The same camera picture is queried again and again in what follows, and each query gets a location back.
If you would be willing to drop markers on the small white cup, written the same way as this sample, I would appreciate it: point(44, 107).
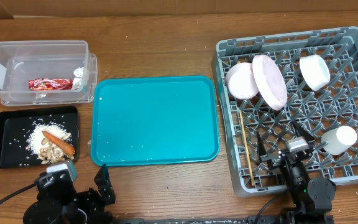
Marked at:
point(339, 140)

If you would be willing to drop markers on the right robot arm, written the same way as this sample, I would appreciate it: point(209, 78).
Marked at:
point(312, 197)

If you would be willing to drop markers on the white bowl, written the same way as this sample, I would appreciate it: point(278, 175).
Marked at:
point(315, 72)

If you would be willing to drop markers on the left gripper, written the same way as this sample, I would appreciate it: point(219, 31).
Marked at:
point(104, 194)

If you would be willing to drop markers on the red snack wrapper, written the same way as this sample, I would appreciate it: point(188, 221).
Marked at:
point(41, 84)

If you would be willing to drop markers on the pink bowl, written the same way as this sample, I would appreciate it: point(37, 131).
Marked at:
point(240, 81)

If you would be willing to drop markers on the orange carrot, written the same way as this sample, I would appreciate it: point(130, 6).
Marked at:
point(68, 149)

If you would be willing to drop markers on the clear plastic waste bin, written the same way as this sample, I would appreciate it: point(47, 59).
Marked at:
point(21, 61)

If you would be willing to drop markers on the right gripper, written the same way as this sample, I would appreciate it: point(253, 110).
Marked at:
point(273, 159)

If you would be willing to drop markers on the pile of white rice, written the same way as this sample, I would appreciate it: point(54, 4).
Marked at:
point(18, 130)

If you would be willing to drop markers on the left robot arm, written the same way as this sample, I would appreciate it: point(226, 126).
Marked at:
point(49, 211)

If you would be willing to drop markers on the teal serving tray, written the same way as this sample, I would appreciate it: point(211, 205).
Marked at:
point(154, 121)

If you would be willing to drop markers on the pile of peanuts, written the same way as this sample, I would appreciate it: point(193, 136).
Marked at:
point(45, 150)

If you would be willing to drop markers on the white round plate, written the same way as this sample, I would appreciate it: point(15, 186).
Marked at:
point(269, 81)

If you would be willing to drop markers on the grey dishwasher rack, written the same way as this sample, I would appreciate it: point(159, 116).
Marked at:
point(334, 105)

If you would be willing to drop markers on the wooden chopstick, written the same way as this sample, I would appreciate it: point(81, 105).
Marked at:
point(246, 149)

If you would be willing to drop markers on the black plastic tray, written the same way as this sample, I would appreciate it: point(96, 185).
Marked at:
point(68, 114)

